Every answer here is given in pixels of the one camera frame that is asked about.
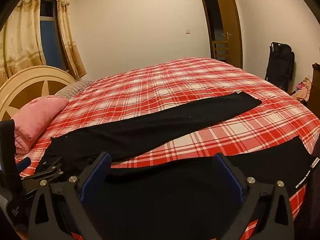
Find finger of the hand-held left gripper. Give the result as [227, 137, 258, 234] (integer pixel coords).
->
[21, 156, 63, 188]
[15, 156, 32, 172]

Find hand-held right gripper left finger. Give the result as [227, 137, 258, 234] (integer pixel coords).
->
[28, 152, 112, 240]

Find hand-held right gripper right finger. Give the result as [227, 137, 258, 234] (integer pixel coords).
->
[214, 152, 295, 240]

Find black pants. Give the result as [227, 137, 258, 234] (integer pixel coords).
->
[41, 92, 320, 240]

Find pink pillow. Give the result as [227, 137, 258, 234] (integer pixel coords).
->
[11, 95, 69, 154]

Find cream star headboard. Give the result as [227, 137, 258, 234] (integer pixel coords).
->
[0, 65, 77, 122]

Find striped pillow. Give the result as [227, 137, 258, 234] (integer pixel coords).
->
[54, 80, 94, 100]

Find dark mesh cloth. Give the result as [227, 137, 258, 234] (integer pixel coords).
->
[294, 165, 320, 232]

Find red plaid bed sheet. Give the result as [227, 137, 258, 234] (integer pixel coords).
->
[15, 57, 320, 240]

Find pile of clothes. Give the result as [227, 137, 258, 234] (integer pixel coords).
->
[291, 76, 313, 103]

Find beige floral curtain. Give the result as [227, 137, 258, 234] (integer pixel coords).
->
[56, 0, 88, 79]
[0, 0, 47, 81]

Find window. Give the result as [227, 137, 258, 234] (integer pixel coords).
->
[39, 0, 70, 71]

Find dark wooden cabinet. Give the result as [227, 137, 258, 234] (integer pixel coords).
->
[311, 63, 320, 98]

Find wooden chair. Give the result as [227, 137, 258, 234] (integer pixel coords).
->
[212, 41, 230, 62]

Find brown wooden door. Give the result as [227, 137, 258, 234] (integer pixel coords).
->
[214, 0, 244, 69]

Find brown door frame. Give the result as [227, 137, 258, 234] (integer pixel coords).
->
[199, 0, 218, 59]

